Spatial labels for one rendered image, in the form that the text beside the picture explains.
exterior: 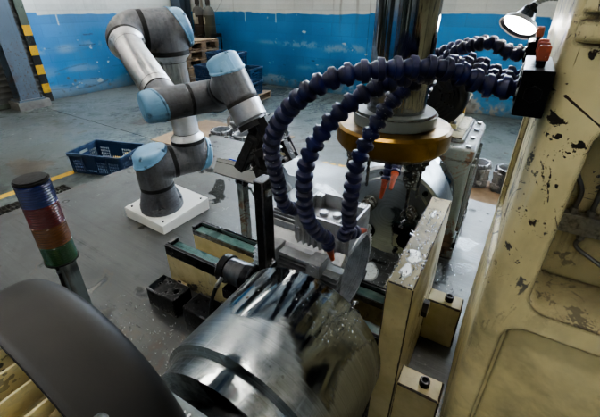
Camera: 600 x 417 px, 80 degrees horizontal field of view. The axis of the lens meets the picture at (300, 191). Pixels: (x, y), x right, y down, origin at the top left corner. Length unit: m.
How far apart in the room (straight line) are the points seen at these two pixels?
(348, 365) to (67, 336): 0.34
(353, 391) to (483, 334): 0.18
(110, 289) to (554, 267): 1.02
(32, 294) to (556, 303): 0.49
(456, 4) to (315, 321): 5.86
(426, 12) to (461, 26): 5.60
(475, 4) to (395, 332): 5.71
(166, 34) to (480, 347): 1.07
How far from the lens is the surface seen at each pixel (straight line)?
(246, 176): 1.05
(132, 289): 1.12
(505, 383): 0.60
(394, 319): 0.59
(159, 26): 1.19
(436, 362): 0.92
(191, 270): 1.00
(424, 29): 0.54
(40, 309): 0.23
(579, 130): 0.39
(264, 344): 0.44
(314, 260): 0.68
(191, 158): 1.30
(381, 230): 0.95
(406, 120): 0.54
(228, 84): 0.79
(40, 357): 0.22
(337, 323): 0.48
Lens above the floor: 1.50
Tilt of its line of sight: 28 degrees down
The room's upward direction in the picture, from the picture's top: straight up
